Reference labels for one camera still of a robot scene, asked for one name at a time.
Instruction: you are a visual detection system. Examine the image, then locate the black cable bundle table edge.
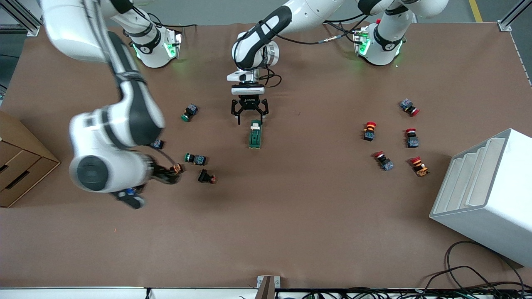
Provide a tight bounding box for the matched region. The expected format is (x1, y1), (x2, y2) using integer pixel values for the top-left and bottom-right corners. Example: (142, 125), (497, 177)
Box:
(274, 286), (532, 299)

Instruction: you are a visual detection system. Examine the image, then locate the black arm base cable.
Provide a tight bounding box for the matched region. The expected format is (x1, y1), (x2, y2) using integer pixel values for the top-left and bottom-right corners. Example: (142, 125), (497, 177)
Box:
(318, 19), (366, 44)
(148, 12), (199, 30)

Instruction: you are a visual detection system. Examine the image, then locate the brown cardboard box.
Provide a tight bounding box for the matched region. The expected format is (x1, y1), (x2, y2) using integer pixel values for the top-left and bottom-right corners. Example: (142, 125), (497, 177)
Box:
(0, 110), (61, 208)

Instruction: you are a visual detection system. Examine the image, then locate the black left arm base cable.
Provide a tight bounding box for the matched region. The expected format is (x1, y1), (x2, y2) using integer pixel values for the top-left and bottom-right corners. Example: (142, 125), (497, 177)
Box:
(318, 19), (366, 44)

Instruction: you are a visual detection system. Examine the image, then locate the aluminium frame profile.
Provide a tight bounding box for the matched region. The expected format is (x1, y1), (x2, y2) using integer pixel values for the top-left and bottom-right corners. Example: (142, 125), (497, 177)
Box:
(0, 0), (42, 37)
(497, 0), (532, 32)

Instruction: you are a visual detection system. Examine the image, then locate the black right arm base cable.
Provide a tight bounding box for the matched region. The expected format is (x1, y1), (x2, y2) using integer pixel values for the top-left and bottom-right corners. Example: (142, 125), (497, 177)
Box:
(148, 12), (199, 30)

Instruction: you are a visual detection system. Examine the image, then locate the green load switch white lever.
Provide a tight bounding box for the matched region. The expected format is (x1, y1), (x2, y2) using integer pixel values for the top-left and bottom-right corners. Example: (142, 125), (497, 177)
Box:
(249, 120), (264, 149)

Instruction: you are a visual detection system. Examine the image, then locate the black pushbutton orange contact block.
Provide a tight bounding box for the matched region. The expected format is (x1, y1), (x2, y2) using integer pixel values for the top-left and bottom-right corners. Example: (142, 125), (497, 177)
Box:
(164, 163), (184, 180)

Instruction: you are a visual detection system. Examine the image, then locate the white slotted sorting rack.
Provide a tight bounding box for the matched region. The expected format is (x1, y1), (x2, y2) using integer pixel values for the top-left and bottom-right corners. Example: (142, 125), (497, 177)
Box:
(429, 128), (532, 267)

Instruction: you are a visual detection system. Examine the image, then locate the metal table edge bracket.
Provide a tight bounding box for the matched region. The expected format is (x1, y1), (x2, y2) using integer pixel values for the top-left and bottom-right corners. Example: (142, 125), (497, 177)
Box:
(257, 275), (281, 299)

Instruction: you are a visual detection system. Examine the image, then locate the black looped floor cable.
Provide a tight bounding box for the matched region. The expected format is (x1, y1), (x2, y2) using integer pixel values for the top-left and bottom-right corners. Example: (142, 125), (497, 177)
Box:
(420, 240), (526, 293)

